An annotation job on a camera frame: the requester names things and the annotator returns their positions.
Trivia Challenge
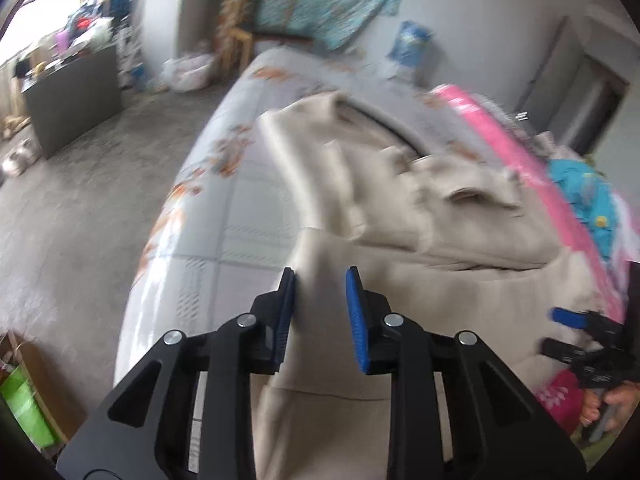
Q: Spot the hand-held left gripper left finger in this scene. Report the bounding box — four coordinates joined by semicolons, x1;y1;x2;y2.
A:
56;266;298;480

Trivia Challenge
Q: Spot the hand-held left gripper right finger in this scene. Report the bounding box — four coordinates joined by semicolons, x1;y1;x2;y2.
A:
344;266;587;480

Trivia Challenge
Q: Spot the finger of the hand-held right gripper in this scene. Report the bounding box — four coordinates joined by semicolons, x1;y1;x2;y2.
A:
550;306;626;346
542;338;626;391

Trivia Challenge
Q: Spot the beige garment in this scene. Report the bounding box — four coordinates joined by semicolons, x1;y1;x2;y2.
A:
250;91;623;480

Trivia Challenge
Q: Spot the person's right hand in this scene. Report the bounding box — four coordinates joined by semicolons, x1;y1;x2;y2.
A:
581;382;640;424

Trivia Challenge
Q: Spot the white floral bed sheet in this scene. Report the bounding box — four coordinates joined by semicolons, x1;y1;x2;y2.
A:
114;47;506;401

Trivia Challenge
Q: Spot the blue printed garment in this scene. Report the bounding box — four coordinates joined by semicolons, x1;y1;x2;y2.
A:
547;159;628;261

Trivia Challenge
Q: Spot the pink floral blanket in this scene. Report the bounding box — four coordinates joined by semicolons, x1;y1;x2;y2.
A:
431;84;640;441

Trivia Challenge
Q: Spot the grey door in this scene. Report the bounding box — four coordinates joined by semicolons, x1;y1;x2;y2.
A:
517;15;631;156

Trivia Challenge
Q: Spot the cardboard box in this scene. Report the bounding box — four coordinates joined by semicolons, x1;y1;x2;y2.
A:
0;330;86;456

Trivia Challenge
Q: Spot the white plastic bag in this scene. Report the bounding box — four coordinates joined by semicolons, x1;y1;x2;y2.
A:
160;52;216;92

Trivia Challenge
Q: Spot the green bag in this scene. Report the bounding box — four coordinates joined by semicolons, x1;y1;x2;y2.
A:
0;365;56;451

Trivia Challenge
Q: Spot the blue and white bag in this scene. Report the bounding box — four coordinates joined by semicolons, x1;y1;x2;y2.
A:
387;20;433;81

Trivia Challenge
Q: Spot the wooden chair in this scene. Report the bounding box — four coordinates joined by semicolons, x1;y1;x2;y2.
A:
215;0;306;73

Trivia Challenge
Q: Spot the grey cabinet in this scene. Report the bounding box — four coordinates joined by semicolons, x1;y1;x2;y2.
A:
22;42;124;160

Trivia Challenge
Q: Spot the light slipper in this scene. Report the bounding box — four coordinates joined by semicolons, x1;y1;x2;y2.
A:
1;139;41;178

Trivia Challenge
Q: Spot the clutter on cabinet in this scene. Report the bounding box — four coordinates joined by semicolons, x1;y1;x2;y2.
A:
15;0;138;81

